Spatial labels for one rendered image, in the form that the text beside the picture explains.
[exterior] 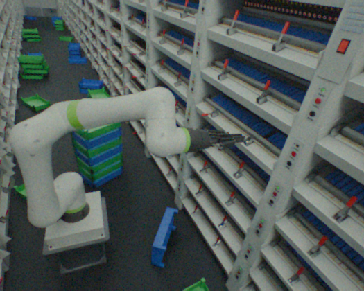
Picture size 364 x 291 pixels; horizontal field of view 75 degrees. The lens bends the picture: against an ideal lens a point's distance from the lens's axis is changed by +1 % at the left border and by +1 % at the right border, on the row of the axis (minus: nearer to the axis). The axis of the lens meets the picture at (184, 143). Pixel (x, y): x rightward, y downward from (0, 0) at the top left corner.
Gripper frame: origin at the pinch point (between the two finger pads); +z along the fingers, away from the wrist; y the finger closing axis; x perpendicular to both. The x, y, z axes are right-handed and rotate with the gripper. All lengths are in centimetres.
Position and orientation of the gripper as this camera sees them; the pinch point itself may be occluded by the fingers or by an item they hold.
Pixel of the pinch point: (236, 138)
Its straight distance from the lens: 100.8
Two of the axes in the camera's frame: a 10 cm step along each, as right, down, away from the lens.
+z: 8.5, -0.4, 5.3
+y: 4.7, 5.4, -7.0
